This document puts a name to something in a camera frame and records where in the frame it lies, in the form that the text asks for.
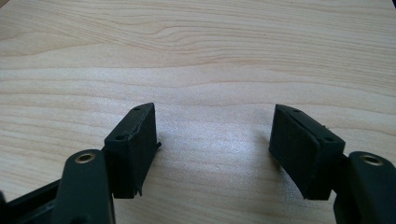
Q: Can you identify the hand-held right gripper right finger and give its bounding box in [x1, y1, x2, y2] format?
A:
[268, 104, 347, 201]

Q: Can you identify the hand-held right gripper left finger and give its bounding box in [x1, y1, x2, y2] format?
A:
[103, 102, 163, 200]

